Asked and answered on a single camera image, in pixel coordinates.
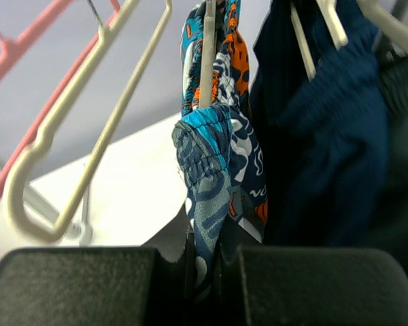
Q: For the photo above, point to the pink hanger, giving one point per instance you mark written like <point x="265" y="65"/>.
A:
<point x="29" y="84"/>

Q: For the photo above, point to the beige wooden hanger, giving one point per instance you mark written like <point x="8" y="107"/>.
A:
<point x="208" y="54"/>
<point x="149" y="84"/>
<point x="317" y="27"/>
<point x="391" y="27"/>

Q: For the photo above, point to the navy blue shorts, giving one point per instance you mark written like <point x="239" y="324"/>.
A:
<point x="325" y="140"/>

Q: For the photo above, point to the dark grey shorts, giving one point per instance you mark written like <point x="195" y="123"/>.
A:
<point x="389" y="227"/>

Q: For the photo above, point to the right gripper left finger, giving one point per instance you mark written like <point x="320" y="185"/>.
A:
<point x="174" y="284"/>

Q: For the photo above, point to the patterned colourful shorts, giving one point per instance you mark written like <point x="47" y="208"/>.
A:
<point x="217" y="149"/>

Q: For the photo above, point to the metal clothes rack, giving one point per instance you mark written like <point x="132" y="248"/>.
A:
<point x="81" y="231"/>

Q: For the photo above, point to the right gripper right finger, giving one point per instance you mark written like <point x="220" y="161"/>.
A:
<point x="232" y="290"/>

